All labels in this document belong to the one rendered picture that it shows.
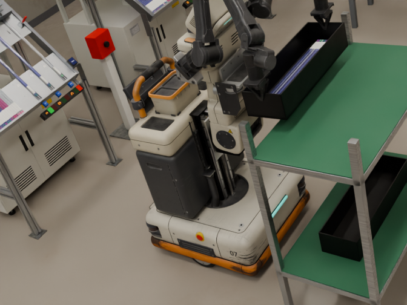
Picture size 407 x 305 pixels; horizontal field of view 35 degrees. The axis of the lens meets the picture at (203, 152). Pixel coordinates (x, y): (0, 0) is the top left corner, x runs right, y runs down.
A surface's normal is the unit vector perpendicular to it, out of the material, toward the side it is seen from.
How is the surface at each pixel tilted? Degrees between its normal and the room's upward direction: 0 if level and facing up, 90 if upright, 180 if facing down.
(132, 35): 90
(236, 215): 0
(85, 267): 0
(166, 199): 90
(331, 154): 0
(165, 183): 90
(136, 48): 90
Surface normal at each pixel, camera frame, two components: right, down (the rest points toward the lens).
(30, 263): -0.24, -0.80
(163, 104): -0.53, 0.62
